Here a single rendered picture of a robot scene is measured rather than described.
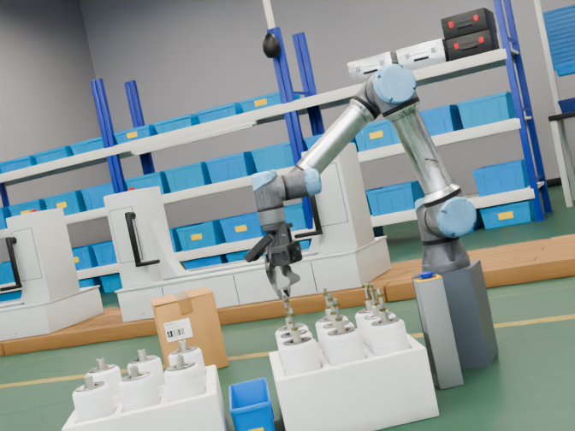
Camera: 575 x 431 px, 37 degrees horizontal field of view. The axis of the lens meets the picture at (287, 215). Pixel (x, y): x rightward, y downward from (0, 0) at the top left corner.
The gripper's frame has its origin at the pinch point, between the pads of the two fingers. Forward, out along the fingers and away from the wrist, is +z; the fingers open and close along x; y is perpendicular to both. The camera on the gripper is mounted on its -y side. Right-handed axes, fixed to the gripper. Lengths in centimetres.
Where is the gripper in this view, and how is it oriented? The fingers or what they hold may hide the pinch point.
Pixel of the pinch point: (281, 293)
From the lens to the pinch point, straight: 248.7
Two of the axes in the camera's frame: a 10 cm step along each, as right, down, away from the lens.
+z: 2.0, 9.8, 0.4
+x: 5.3, -1.4, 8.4
